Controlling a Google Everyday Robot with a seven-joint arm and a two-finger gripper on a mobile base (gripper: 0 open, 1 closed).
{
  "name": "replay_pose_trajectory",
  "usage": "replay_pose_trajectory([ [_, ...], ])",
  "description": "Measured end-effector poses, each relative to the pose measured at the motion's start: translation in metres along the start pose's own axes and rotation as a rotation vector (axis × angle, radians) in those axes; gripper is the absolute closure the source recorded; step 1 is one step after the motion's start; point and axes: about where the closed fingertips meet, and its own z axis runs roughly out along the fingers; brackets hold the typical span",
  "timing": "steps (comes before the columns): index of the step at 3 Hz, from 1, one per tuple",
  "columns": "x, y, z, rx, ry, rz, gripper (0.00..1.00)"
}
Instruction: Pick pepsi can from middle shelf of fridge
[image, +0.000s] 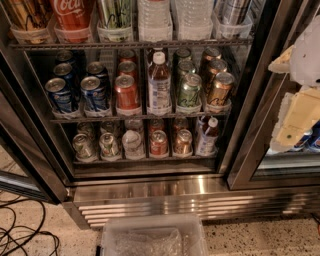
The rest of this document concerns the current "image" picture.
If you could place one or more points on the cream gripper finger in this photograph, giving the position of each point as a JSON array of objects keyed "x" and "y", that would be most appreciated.
[
  {"x": 298, "y": 113},
  {"x": 281, "y": 64}
]

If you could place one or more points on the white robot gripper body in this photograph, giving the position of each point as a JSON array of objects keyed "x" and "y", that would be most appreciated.
[{"x": 306, "y": 58}]

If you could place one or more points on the blue pepsi can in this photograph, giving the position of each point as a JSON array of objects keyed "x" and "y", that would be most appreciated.
[
  {"x": 61, "y": 95},
  {"x": 66, "y": 72},
  {"x": 310, "y": 140},
  {"x": 65, "y": 56}
]

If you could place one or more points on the blue pepsi can behind glass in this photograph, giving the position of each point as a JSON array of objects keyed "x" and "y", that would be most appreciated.
[{"x": 310, "y": 140}]

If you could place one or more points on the middle gold soda can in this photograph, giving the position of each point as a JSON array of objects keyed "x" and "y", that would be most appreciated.
[{"x": 213, "y": 68}]

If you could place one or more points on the gold soda can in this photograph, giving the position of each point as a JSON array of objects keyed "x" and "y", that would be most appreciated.
[
  {"x": 210, "y": 53},
  {"x": 213, "y": 68},
  {"x": 221, "y": 88}
]

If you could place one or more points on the front gold soda can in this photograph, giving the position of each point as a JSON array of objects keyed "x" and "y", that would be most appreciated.
[{"x": 221, "y": 88}]

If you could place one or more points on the top shelf silver can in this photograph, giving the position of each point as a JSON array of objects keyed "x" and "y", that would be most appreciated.
[{"x": 232, "y": 17}]

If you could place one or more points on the shelf silver can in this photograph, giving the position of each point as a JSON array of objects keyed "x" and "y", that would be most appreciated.
[
  {"x": 232, "y": 17},
  {"x": 108, "y": 145},
  {"x": 83, "y": 146}
]

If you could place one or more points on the right glass fridge door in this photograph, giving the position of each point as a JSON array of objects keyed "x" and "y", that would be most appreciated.
[{"x": 253, "y": 166}]

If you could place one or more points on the rear gold soda can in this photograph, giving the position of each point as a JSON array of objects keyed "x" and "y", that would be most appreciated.
[{"x": 210, "y": 53}]

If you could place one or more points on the front green soda can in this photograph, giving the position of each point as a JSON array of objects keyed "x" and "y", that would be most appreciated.
[{"x": 189, "y": 91}]

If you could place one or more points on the green soda can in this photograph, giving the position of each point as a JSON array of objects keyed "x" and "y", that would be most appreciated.
[
  {"x": 182, "y": 54},
  {"x": 185, "y": 67},
  {"x": 189, "y": 91}
]

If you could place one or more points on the bottom shelf tea bottle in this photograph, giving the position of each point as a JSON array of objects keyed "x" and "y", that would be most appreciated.
[{"x": 207, "y": 134}]

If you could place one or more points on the middle green soda can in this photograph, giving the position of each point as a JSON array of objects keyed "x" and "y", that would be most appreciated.
[{"x": 185, "y": 67}]

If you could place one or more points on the rear green soda can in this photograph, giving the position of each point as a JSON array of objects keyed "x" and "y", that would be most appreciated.
[{"x": 182, "y": 54}]

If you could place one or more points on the bottom shelf gold can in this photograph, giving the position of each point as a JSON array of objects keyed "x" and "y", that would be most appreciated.
[{"x": 183, "y": 142}]

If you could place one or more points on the shelf gold can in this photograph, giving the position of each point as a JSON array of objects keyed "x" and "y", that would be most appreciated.
[
  {"x": 183, "y": 142},
  {"x": 29, "y": 20}
]

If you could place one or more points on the top shelf clear water bottle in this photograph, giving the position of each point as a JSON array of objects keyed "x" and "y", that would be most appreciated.
[{"x": 154, "y": 20}]

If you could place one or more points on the bottom shelf red can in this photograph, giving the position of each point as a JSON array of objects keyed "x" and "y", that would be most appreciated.
[{"x": 158, "y": 143}]

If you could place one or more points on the middle red soda can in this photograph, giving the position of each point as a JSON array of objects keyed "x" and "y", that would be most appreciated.
[{"x": 127, "y": 68}]

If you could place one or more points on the red soda can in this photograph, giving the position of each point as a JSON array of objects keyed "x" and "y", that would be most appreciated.
[
  {"x": 127, "y": 68},
  {"x": 127, "y": 55},
  {"x": 126, "y": 92}
]

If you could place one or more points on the rear red soda can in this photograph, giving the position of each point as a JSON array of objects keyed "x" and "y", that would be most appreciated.
[{"x": 127, "y": 55}]

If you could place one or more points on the front red soda can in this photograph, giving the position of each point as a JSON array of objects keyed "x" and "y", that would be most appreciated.
[{"x": 126, "y": 92}]

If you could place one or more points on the top shelf green can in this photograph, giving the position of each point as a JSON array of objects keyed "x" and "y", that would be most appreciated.
[{"x": 115, "y": 20}]

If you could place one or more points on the bottom shelf water bottle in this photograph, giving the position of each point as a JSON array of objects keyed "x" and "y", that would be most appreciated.
[{"x": 133, "y": 145}]

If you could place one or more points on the rear blue pepsi can second row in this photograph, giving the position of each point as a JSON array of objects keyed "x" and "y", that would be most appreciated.
[{"x": 98, "y": 69}]

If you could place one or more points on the blue pepsi can second row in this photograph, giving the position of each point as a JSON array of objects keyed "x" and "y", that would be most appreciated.
[
  {"x": 94, "y": 93},
  {"x": 98, "y": 69}
]

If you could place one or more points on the front blue pepsi can second row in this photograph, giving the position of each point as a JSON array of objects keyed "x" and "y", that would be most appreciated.
[{"x": 94, "y": 93}]

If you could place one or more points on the top shelf red coca-cola can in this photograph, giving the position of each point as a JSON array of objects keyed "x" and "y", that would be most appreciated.
[{"x": 73, "y": 18}]

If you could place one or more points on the bottom shelf left silver can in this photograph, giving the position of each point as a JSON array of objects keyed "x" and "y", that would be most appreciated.
[{"x": 83, "y": 146}]

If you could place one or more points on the top shelf gold can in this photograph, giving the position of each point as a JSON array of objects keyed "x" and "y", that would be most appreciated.
[{"x": 29, "y": 20}]

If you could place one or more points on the left open fridge door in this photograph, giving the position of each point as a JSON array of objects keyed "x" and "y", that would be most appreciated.
[{"x": 22, "y": 139}]

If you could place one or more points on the brown tea bottle white cap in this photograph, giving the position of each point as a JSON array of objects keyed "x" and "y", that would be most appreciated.
[{"x": 159, "y": 85}]

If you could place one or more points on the clear plastic bin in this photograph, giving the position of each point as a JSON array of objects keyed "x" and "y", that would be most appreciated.
[{"x": 166, "y": 235}]

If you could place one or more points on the middle wire shelf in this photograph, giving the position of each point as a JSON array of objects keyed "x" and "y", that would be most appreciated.
[{"x": 83, "y": 117}]

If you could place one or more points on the wire shelf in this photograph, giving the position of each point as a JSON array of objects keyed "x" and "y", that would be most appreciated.
[
  {"x": 129, "y": 45},
  {"x": 83, "y": 117}
]

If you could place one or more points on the top wire shelf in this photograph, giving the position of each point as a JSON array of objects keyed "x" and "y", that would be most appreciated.
[{"x": 129, "y": 45}]

